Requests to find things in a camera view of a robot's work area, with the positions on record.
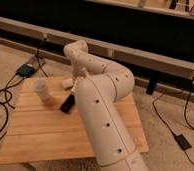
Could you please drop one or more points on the white rectangular block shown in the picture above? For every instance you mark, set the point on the white rectangular block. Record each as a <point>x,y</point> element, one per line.
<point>67,83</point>

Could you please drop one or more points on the black power brick right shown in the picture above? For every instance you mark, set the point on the black power brick right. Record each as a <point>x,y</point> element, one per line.
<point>182,142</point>

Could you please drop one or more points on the black rectangular remote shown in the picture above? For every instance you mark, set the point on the black rectangular remote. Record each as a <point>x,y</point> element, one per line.
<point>67,104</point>

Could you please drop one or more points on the long wooden beam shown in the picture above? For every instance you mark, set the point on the long wooden beam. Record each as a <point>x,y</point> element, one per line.
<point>137,57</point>

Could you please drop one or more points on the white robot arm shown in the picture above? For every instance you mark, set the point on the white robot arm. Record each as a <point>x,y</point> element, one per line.
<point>98,84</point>

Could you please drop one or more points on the wooden slatted table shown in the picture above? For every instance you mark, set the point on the wooden slatted table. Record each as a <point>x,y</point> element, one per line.
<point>40,131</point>

